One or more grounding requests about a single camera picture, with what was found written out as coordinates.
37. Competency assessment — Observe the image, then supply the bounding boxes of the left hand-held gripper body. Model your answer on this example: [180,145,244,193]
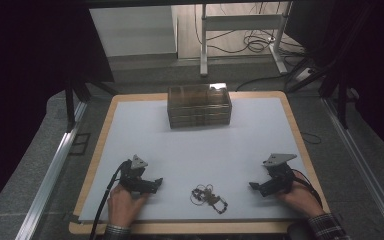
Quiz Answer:
[118,154,149,194]

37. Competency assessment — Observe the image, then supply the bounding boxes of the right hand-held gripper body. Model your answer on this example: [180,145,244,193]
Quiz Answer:
[262,152,298,194]

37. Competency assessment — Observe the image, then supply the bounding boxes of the dark beaded bracelet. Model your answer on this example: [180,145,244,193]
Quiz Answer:
[206,193,229,215]

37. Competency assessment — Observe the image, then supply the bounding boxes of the thin chain necklace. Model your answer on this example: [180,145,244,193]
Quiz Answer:
[189,183,215,207]

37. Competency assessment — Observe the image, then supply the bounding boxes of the clear brown drawer box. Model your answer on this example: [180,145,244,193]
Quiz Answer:
[166,82,233,130]

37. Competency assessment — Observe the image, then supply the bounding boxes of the person's left hand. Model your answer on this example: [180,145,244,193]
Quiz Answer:
[107,183,150,230]

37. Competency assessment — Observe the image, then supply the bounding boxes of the person's right hand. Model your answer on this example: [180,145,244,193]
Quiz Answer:
[276,180,326,220]

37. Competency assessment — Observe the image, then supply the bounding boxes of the wooden table board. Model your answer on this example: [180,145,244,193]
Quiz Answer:
[68,90,336,235]

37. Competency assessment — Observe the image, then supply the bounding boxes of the black metal stand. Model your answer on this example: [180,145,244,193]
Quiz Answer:
[63,77,92,133]
[319,64,352,130]

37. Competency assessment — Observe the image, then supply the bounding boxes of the white power strip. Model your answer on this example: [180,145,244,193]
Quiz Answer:
[294,67,315,83]

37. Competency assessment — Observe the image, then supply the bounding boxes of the white panel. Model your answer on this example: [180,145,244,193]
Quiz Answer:
[89,5,178,58]

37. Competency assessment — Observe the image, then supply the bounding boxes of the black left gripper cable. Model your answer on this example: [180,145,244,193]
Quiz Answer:
[88,159,131,240]

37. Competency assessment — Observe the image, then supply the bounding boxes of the thin black cable loop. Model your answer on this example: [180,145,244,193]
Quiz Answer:
[300,131,322,146]

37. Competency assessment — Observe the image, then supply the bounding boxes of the small black floor frame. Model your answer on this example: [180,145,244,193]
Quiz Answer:
[68,132,92,156]

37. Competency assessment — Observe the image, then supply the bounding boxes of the aluminium rail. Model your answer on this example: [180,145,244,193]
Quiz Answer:
[322,97,384,240]
[15,100,88,240]

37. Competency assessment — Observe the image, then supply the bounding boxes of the long black floor cable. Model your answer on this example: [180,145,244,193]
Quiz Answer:
[235,73,293,92]

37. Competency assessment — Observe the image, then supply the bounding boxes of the tangle of black floor cables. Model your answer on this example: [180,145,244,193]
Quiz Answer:
[194,2,303,56]

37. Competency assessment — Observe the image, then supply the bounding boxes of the white metal desk frame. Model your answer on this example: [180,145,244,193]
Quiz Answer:
[199,1,293,77]

